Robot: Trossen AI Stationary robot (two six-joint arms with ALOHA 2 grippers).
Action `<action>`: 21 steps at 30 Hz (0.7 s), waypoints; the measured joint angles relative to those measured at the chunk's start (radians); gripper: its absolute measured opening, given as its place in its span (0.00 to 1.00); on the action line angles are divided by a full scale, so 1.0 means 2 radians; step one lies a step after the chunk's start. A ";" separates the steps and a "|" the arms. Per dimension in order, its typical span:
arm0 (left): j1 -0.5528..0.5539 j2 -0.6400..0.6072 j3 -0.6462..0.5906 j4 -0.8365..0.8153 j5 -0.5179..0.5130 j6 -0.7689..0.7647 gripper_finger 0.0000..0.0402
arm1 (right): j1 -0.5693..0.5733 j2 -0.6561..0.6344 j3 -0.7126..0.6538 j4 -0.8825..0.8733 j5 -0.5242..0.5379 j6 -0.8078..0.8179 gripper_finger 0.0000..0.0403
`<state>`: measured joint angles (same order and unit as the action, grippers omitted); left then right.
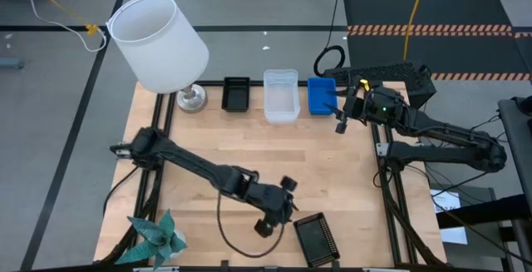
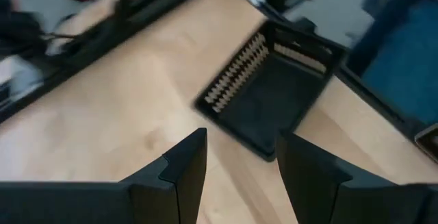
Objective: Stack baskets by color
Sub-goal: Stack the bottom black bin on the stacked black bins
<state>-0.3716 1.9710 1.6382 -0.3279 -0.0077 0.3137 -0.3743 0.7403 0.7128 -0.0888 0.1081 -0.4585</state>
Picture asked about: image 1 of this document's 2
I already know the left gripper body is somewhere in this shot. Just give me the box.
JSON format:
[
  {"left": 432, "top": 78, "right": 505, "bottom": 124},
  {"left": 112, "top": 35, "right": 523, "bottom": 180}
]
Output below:
[{"left": 247, "top": 175, "right": 298, "bottom": 239}]

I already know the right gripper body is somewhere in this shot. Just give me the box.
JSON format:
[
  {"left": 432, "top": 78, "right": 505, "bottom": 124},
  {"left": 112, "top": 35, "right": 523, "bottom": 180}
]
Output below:
[{"left": 335, "top": 78, "right": 406, "bottom": 135}]

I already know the blue slotted plastic basket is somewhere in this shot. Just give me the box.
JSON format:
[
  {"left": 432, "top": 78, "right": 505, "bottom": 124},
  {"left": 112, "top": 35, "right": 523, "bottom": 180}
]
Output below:
[{"left": 307, "top": 77, "right": 339, "bottom": 116}]

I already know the black slotted plastic basket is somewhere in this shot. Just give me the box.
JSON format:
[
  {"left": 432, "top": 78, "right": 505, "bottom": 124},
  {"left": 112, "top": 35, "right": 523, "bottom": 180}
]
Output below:
[
  {"left": 220, "top": 76, "right": 252, "bottom": 113},
  {"left": 292, "top": 211, "right": 342, "bottom": 270}
]

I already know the clear plastic bin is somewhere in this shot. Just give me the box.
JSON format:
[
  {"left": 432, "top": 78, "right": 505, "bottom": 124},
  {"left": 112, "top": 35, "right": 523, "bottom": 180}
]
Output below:
[{"left": 263, "top": 68, "right": 302, "bottom": 126}]

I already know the black perforated metal box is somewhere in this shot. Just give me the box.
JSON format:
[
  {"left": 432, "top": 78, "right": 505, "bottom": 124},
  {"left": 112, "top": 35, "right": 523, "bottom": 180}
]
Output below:
[{"left": 323, "top": 61, "right": 438, "bottom": 110}]

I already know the black hazard-striped floor mat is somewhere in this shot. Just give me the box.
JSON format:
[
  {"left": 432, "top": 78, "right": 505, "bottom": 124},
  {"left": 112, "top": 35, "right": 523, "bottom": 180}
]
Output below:
[{"left": 342, "top": 0, "right": 532, "bottom": 82}]

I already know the white paper sheet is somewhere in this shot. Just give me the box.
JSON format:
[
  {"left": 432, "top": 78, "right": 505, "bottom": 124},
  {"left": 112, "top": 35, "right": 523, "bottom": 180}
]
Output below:
[{"left": 431, "top": 188, "right": 470, "bottom": 246}]

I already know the potted plant white pot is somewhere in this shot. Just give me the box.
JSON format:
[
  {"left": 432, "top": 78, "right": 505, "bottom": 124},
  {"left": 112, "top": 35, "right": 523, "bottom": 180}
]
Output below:
[{"left": 115, "top": 208, "right": 188, "bottom": 271}]

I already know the black metal beam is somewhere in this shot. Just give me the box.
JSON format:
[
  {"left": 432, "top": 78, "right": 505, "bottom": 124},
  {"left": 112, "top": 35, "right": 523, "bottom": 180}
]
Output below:
[{"left": 435, "top": 194, "right": 532, "bottom": 230}]

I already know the table lamp white shade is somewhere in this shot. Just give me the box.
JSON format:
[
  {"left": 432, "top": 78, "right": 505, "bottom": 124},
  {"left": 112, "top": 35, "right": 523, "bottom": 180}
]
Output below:
[{"left": 105, "top": 0, "right": 210, "bottom": 114}]

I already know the grey floor object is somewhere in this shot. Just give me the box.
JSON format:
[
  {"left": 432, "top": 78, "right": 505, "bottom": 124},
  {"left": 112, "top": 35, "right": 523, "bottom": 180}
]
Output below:
[{"left": 0, "top": 57, "right": 25, "bottom": 71}]

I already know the black coiled floor cable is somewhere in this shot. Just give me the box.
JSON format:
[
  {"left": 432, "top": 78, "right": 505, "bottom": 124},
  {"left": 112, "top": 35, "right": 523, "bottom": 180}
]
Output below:
[{"left": 313, "top": 0, "right": 347, "bottom": 78}]

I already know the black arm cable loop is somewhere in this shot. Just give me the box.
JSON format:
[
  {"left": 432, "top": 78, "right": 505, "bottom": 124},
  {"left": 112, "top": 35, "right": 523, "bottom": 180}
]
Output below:
[{"left": 215, "top": 191, "right": 288, "bottom": 260}]

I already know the yellow cable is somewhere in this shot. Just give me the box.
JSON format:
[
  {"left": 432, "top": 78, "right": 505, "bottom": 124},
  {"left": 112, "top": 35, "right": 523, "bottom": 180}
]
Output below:
[{"left": 401, "top": 0, "right": 430, "bottom": 63}]

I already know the yellow rope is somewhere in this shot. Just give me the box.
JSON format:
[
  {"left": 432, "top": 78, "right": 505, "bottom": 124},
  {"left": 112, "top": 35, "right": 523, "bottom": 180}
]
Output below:
[{"left": 14, "top": 0, "right": 100, "bottom": 37}]

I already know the thin white cable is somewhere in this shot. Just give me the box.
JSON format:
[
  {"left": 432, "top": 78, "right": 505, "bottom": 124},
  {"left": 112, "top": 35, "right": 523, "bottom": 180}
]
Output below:
[{"left": 18, "top": 0, "right": 108, "bottom": 53}]

